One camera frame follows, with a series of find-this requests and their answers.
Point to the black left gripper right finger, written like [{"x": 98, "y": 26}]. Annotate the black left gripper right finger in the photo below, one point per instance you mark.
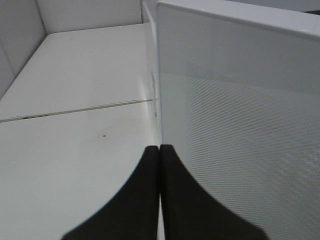
[{"x": 190, "y": 212}]

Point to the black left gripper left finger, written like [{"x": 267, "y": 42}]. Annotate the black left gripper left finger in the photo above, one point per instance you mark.
[{"x": 133, "y": 212}]

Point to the white microwave door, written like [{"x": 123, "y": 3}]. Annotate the white microwave door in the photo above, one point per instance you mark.
[{"x": 240, "y": 104}]

